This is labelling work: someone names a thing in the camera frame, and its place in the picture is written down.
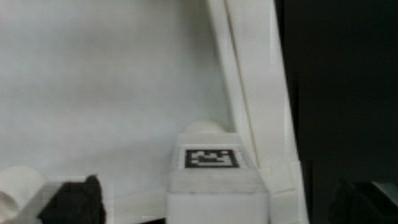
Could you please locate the white table leg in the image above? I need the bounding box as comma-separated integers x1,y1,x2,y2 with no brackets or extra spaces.
166,120,269,224

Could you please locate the white square table top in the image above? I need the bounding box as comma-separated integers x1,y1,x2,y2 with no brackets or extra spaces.
0,0,308,224

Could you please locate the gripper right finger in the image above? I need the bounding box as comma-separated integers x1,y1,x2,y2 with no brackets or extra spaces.
328,179,398,224

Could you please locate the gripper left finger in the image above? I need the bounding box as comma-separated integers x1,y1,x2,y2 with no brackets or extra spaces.
36,175,106,224

